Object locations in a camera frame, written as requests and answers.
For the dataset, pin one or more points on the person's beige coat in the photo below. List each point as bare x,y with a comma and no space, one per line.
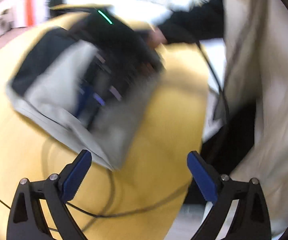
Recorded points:
256,39

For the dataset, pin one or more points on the person's right hand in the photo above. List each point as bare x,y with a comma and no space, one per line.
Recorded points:
154,38

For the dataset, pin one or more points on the beige and black jacket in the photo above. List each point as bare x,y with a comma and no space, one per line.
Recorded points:
45,89

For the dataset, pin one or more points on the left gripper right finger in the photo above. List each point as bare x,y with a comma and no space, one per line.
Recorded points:
251,218

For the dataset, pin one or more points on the person's black sleeve forearm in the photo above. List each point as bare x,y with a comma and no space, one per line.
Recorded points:
202,22

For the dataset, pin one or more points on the orange door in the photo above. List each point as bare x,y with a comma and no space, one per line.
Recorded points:
30,17

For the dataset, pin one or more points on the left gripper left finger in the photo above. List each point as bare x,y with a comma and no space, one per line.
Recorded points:
26,218

